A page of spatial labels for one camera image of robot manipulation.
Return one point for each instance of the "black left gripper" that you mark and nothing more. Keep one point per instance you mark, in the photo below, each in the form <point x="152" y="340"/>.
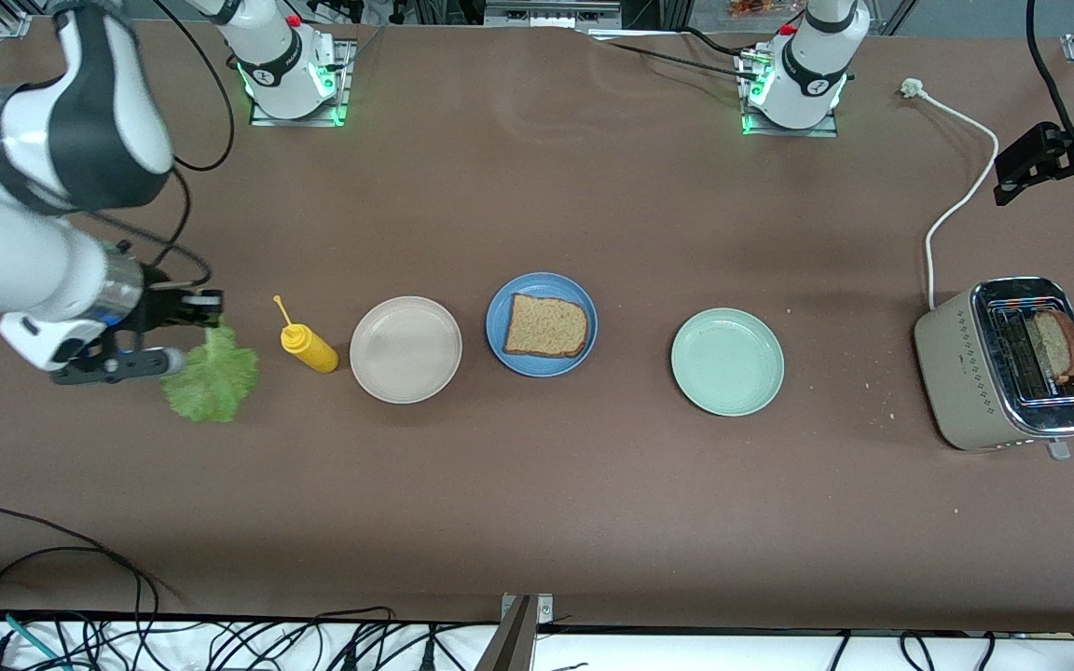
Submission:
<point x="1062" y="152"/>

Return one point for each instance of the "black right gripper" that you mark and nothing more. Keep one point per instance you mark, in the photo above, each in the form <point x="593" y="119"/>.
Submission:
<point x="158" y="304"/>

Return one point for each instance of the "green lettuce leaf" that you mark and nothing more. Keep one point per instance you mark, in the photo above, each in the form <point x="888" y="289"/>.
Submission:
<point x="211" y="382"/>

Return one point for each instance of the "yellow mustard squeeze bottle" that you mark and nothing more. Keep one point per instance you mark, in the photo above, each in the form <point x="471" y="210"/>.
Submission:
<point x="311" y="349"/>

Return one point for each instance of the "brown bread slice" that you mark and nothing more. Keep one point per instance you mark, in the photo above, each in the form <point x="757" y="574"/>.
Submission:
<point x="546" y="326"/>
<point x="1059" y="345"/>

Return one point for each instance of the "beige round plate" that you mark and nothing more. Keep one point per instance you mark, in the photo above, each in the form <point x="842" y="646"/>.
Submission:
<point x="406" y="350"/>

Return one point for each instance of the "blue round plate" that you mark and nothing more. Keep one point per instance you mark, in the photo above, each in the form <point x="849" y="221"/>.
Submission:
<point x="537" y="282"/>

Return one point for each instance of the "light green round plate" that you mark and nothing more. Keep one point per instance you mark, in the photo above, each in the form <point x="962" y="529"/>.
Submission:
<point x="728" y="362"/>

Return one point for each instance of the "beige chrome toaster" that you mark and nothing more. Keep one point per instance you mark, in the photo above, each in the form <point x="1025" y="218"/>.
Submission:
<point x="956" y="373"/>

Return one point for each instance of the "orange snack package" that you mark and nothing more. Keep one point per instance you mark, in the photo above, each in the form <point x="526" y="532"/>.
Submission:
<point x="756" y="7"/>

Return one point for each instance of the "grey power strip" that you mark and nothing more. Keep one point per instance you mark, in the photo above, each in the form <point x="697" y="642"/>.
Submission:
<point x="551" y="14"/>

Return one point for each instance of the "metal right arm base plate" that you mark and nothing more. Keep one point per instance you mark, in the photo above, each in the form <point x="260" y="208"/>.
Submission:
<point x="295" y="122"/>

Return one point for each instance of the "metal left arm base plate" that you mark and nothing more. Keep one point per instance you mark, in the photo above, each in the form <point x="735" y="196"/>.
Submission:
<point x="793" y="132"/>

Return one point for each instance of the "metal table edge bracket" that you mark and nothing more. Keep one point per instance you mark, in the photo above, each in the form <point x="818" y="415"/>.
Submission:
<point x="514" y="643"/>

